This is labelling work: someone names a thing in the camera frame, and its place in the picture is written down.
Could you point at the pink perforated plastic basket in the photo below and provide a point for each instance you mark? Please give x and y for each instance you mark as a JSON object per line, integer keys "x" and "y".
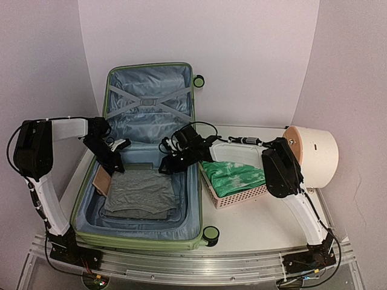
{"x": 227, "y": 201}

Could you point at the green hard-shell suitcase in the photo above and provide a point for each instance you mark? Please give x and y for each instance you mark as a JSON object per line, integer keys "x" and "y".
{"x": 145, "y": 103}

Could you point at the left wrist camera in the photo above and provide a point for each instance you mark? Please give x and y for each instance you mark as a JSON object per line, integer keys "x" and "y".
{"x": 119, "y": 144}

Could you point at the white cylindrical container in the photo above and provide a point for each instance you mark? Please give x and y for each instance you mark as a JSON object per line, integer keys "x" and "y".
{"x": 317, "y": 153}

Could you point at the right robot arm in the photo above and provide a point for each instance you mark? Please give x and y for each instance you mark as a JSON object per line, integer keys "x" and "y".
{"x": 283, "y": 180}

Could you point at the curved aluminium rail base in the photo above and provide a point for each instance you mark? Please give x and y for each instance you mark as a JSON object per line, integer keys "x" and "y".
{"x": 246, "y": 261}

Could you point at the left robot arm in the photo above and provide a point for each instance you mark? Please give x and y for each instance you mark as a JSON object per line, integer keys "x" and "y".
{"x": 33, "y": 160}

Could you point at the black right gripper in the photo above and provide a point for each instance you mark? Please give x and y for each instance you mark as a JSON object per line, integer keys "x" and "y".
{"x": 171, "y": 165}

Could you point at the grey garment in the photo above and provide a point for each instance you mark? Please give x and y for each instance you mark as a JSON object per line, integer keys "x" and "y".
{"x": 140, "y": 194}

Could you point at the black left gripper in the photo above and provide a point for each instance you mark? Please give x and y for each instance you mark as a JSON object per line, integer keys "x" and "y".
{"x": 115, "y": 157}

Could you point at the brown card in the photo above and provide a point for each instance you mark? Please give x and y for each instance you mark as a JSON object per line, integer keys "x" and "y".
{"x": 102, "y": 181}

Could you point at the green tie-dye garment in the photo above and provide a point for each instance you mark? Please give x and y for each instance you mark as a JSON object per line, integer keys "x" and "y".
{"x": 229, "y": 178}

